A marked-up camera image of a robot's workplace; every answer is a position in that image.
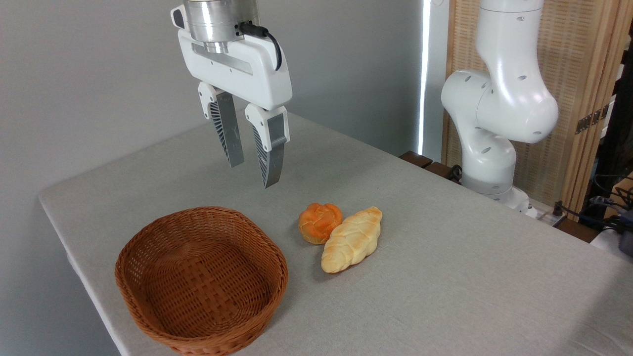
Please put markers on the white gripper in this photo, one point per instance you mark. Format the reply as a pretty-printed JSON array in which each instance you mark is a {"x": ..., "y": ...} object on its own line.
[{"x": 257, "y": 74}]

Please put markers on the round orange bread roll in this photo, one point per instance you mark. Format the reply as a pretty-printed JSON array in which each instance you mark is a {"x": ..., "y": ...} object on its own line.
[{"x": 319, "y": 222}]

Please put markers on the long braided yellow bread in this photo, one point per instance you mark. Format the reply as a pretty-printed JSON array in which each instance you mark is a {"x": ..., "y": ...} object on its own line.
[{"x": 351, "y": 240}]

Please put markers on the brown wicker basket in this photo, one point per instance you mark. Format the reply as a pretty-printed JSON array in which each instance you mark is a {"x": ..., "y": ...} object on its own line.
[{"x": 198, "y": 282}]

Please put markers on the dark brown wooden block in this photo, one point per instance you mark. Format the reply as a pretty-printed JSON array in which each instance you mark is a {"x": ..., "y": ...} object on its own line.
[
  {"x": 415, "y": 158},
  {"x": 440, "y": 169}
]

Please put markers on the grey tablecloth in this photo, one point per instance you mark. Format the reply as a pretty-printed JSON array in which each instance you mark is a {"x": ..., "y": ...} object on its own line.
[{"x": 445, "y": 277}]

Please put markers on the wooden bamboo folding screen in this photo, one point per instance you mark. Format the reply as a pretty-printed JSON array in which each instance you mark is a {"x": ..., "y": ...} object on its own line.
[{"x": 573, "y": 64}]

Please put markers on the black screen hinge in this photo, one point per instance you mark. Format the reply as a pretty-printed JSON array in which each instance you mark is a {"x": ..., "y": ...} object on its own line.
[{"x": 591, "y": 118}]

